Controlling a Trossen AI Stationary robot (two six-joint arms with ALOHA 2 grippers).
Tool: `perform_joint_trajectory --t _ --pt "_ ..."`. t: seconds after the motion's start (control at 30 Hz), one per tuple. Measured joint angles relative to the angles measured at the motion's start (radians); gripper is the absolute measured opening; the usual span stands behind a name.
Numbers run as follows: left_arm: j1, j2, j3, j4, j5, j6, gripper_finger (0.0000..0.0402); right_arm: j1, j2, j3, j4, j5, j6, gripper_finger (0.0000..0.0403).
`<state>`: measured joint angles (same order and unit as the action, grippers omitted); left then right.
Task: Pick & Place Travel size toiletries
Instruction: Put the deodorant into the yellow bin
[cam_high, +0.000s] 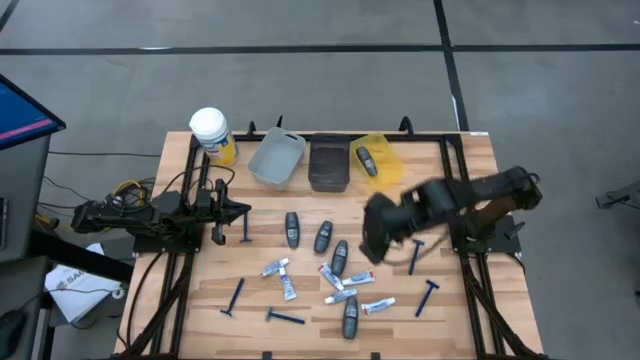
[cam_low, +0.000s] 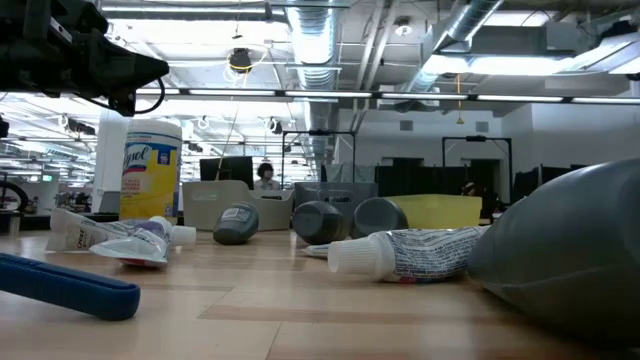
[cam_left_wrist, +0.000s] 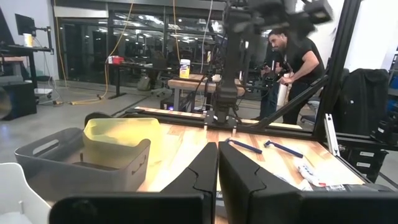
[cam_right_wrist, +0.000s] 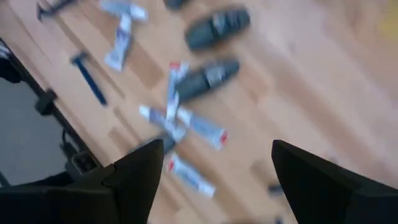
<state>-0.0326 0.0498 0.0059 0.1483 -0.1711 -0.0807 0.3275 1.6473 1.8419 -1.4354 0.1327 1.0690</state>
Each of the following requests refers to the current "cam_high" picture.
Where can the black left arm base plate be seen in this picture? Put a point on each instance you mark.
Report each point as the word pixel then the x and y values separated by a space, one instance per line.
pixel 165 245

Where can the monitor with blue screen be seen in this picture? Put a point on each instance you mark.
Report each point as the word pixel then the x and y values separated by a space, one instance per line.
pixel 20 115

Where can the black keyboard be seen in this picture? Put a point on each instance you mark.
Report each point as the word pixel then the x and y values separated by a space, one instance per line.
pixel 3 225

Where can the dark grey plastic bin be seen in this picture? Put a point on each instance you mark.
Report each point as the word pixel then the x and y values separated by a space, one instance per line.
pixel 329 165

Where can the dark computer desk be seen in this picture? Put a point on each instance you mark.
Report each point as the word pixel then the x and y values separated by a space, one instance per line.
pixel 20 280

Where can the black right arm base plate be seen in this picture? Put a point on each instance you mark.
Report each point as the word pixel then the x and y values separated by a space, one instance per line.
pixel 505 245

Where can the white printed paper sheet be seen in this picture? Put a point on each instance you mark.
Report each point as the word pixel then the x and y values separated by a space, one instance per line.
pixel 75 295

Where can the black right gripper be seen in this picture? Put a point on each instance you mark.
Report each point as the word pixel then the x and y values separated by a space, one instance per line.
pixel 387 217

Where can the yellow plastic bin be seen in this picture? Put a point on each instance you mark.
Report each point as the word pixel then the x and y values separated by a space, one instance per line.
pixel 387 165

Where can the dark grey deodorant stick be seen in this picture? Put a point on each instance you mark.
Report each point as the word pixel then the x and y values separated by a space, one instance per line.
pixel 292 231
pixel 339 257
pixel 323 237
pixel 350 318
pixel 367 161

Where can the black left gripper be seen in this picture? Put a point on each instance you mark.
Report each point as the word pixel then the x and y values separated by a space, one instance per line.
pixel 210 207

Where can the yellow white wipes canister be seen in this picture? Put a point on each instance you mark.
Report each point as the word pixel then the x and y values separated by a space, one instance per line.
pixel 212 132

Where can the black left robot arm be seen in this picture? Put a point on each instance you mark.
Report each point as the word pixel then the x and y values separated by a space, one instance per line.
pixel 125 217

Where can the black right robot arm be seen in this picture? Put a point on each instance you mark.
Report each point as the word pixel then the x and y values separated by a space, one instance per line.
pixel 480 190

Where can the black computer mouse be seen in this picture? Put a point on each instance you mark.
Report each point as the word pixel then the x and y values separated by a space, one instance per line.
pixel 11 320

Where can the light grey plastic bin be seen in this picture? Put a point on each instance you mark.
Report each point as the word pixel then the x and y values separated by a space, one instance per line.
pixel 275 160

